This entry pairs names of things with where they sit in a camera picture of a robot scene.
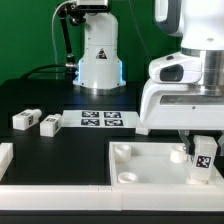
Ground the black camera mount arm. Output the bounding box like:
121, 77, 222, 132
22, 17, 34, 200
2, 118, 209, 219
57, 3, 86, 81

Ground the white marker base plate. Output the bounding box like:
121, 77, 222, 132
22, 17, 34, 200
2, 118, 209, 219
62, 110, 139, 128

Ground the black cable bundle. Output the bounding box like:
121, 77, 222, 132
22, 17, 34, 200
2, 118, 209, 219
19, 63, 76, 80

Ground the white square table top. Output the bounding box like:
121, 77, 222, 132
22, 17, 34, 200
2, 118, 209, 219
108, 141, 224, 186

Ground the white U-shaped obstacle fence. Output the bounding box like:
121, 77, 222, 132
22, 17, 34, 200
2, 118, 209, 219
0, 142, 224, 212

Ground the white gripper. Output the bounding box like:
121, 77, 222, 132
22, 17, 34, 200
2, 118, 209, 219
140, 51, 224, 161

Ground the white cable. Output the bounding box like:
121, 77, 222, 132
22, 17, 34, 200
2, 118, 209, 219
51, 0, 78, 80

